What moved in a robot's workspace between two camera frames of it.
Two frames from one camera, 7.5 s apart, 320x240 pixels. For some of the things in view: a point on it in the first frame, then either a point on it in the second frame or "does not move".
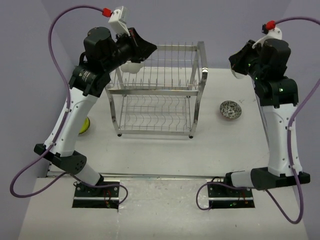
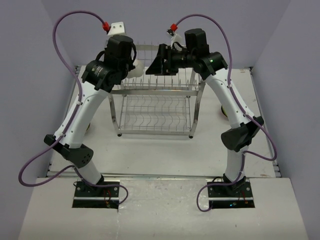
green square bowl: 238,75 -> 223,111
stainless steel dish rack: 162,96 does not move
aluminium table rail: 161,176 does not move
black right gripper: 236,59 -> 159,67
